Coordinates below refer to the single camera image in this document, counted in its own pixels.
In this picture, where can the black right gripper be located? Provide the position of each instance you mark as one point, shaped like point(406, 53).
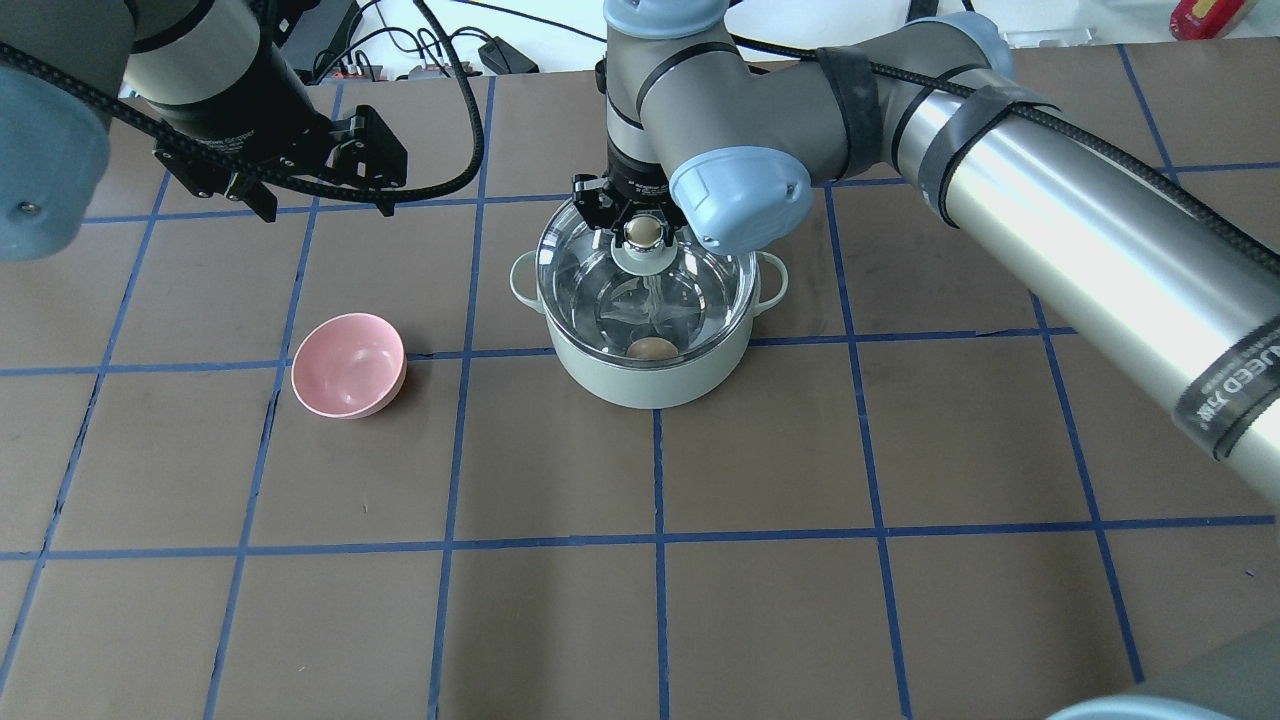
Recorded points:
point(633, 180)

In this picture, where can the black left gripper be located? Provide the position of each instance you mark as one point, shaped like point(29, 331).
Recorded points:
point(243, 112)

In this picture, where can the glass pot lid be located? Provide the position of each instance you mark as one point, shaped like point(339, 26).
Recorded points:
point(604, 295)

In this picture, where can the brown egg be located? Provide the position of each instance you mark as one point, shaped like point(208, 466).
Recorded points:
point(652, 348)

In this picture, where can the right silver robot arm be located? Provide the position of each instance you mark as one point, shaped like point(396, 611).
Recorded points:
point(1180, 300)

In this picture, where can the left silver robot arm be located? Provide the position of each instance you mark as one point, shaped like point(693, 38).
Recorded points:
point(55, 144)

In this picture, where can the pale green steel pot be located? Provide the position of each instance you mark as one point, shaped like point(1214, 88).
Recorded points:
point(651, 385)

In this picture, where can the black power adapter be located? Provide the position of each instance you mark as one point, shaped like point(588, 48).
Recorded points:
point(503, 59)

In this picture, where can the pink bowl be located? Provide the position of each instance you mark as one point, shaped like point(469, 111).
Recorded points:
point(349, 367)

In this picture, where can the brown paper table mat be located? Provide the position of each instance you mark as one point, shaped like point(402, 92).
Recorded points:
point(920, 495)

